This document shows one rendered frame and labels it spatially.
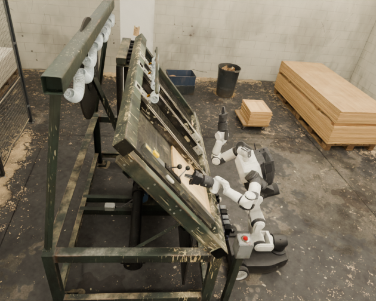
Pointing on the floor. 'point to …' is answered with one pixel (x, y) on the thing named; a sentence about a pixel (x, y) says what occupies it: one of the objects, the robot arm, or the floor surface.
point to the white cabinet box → (137, 21)
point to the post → (231, 279)
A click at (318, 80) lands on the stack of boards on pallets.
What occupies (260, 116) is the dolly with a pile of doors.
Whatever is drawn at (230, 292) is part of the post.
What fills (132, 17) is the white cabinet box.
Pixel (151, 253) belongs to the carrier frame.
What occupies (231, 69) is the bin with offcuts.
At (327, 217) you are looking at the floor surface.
